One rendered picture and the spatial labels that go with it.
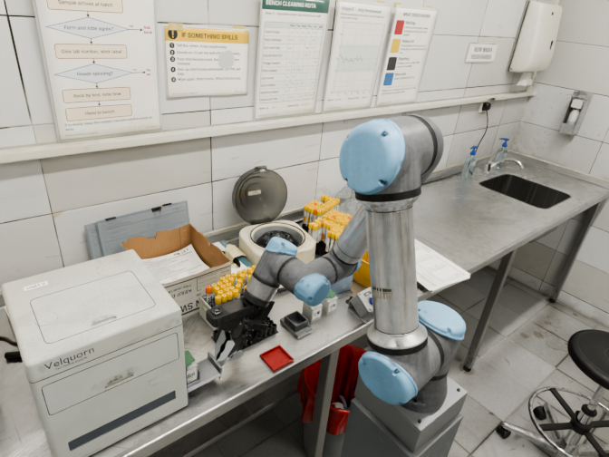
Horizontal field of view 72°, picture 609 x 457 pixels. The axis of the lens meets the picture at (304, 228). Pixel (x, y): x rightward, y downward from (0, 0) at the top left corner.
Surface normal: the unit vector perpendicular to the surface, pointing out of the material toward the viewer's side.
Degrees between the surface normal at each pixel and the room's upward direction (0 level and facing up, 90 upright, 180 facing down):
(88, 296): 0
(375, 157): 81
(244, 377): 0
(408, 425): 90
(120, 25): 93
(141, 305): 0
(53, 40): 94
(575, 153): 90
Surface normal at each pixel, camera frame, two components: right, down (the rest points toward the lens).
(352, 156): -0.70, 0.14
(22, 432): 0.08, -0.88
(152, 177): 0.63, 0.42
